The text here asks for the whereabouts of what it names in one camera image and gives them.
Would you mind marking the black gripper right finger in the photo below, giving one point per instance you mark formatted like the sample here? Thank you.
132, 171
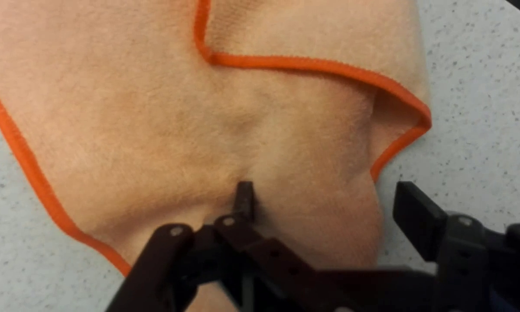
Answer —
473, 266

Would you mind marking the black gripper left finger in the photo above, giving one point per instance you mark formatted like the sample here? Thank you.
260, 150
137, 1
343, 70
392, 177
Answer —
173, 271

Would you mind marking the orange cloth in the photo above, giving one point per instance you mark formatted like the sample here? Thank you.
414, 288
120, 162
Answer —
156, 115

